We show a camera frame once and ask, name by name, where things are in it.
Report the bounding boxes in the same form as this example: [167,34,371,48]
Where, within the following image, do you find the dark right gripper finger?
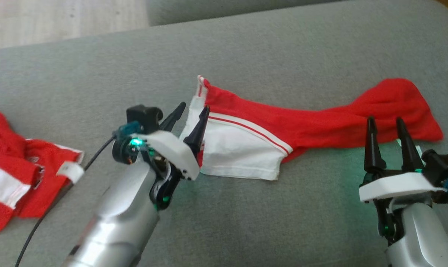
[364,117,387,174]
[396,118,424,172]

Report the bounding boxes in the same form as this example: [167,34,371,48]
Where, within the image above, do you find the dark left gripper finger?
[159,103,187,132]
[183,106,210,155]

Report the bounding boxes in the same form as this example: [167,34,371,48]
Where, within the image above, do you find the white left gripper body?
[129,131,200,210]

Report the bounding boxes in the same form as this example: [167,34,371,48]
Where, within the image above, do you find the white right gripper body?
[359,171,445,245]

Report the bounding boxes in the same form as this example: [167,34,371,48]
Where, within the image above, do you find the red Bulls jersey white sleeves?
[179,75,444,181]

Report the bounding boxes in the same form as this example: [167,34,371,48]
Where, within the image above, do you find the red shorts white stripe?
[0,108,84,238]

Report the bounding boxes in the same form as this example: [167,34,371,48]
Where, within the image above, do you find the grey sofa seat cushion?
[0,0,448,267]

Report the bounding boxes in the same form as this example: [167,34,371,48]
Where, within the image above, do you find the grey sofa back cushion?
[146,0,343,26]

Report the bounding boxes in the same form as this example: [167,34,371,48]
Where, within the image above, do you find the black left cable blue plug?
[14,121,141,267]

